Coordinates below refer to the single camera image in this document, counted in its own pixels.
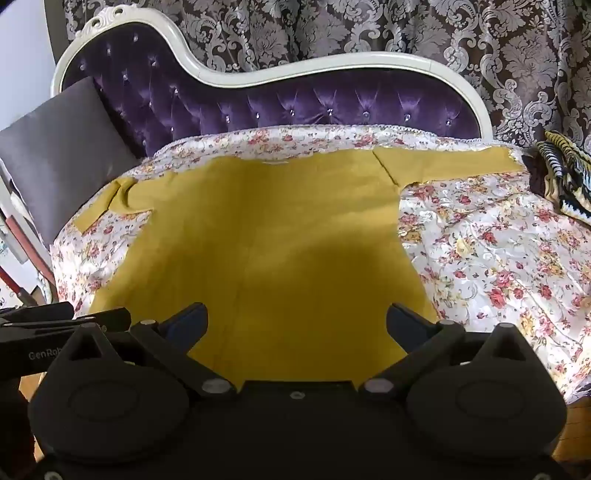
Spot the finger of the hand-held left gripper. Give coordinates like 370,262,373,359
0,308,132,334
0,302,75,322

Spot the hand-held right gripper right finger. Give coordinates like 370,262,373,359
358,302,546,401

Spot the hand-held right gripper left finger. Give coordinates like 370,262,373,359
46,302,238,401

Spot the mustard yellow sweater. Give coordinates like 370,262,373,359
74,147,520,384

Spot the red pole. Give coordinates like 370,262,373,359
0,215,60,305

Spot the floral quilted blanket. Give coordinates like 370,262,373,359
48,124,591,407

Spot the grey pillow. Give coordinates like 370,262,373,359
0,76,141,250

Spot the yellow black striped cloth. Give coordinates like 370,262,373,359
536,130,591,217

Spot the purple tufted sofa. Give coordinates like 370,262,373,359
51,7,497,160

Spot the brown damask curtain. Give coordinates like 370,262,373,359
62,0,591,148

